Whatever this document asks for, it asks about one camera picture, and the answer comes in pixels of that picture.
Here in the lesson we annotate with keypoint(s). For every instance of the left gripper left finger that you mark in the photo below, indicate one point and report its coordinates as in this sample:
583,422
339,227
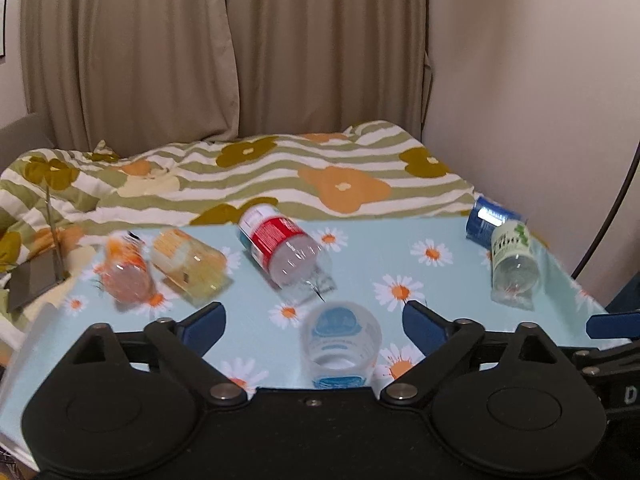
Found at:
180,347

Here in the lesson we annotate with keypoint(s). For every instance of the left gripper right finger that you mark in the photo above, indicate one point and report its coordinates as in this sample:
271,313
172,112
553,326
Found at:
446,346

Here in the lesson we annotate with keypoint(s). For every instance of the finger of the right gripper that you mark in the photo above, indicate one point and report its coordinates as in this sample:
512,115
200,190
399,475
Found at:
614,325

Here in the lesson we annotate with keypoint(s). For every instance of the white blue-label yogurt bottle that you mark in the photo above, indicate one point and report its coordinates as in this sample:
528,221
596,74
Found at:
339,341

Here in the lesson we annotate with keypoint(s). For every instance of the yellow-label clear bottle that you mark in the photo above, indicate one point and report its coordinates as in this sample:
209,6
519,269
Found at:
198,270

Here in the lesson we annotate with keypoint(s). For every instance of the daisy-print blue tablecloth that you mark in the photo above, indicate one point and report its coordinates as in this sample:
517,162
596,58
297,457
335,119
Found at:
378,264

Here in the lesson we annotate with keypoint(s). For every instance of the orange-label small bottle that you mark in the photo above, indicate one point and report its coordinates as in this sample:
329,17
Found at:
125,274

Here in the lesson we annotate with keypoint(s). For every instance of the green-label clear bottle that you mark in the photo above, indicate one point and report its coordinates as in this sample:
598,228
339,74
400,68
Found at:
514,269

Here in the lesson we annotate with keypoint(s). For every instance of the red-label clear bottle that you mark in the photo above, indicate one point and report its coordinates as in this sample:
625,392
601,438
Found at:
288,255

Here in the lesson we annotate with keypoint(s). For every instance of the striped floral quilt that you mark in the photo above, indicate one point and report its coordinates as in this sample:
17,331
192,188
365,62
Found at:
73,200

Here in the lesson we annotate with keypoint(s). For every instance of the beige curtain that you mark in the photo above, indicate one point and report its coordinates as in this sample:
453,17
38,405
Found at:
139,74

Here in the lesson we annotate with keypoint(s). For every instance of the framed wall picture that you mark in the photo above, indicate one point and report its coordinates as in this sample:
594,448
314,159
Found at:
3,6

